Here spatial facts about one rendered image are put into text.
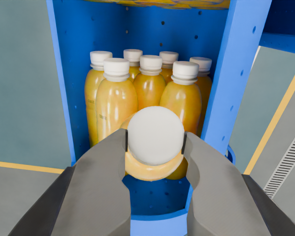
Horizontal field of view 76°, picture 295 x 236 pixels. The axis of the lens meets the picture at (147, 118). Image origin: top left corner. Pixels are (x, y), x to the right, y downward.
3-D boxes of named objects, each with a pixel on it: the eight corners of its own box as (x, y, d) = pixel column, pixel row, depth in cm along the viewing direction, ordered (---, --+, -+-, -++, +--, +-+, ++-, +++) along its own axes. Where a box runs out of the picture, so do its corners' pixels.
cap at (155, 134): (120, 123, 14) (117, 118, 13) (166, 105, 15) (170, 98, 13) (139, 172, 14) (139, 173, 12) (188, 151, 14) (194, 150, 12)
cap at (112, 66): (114, 69, 32) (114, 57, 31) (134, 73, 30) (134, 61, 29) (98, 73, 29) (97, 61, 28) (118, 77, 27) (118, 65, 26)
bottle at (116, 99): (115, 150, 42) (114, 64, 34) (142, 162, 39) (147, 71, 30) (92, 168, 37) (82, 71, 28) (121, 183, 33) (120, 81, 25)
